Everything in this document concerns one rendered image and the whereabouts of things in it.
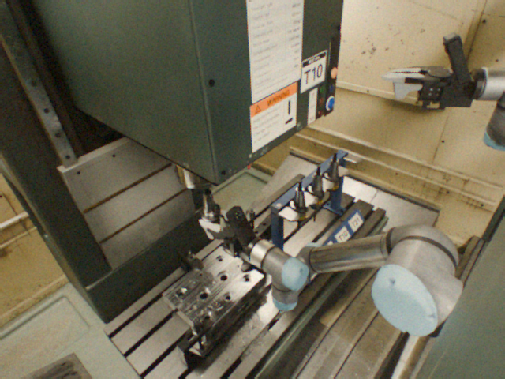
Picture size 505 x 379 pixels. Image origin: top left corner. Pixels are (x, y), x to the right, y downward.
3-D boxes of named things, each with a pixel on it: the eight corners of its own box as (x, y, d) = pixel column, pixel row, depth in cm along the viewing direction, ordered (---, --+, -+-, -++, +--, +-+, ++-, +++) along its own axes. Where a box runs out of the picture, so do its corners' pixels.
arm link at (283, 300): (308, 290, 102) (310, 268, 95) (288, 319, 95) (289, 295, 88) (286, 278, 106) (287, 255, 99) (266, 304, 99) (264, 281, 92)
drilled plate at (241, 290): (263, 283, 126) (263, 275, 123) (207, 342, 110) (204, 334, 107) (222, 253, 139) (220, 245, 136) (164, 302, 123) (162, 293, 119)
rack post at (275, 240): (291, 267, 136) (293, 213, 118) (283, 275, 133) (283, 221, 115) (272, 255, 142) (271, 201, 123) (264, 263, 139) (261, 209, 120)
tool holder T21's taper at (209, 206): (208, 203, 105) (205, 185, 100) (220, 207, 103) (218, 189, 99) (200, 212, 102) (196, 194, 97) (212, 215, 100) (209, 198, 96)
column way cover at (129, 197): (200, 213, 165) (180, 118, 134) (112, 274, 139) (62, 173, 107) (193, 208, 168) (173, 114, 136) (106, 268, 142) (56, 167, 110)
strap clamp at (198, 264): (208, 280, 133) (203, 255, 124) (202, 286, 132) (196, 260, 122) (187, 264, 141) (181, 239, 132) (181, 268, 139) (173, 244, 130)
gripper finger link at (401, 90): (379, 100, 83) (419, 102, 81) (383, 76, 79) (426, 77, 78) (377, 95, 85) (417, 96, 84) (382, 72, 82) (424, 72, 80)
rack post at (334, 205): (346, 210, 161) (355, 158, 142) (341, 216, 158) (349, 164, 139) (328, 202, 166) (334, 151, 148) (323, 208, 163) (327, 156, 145)
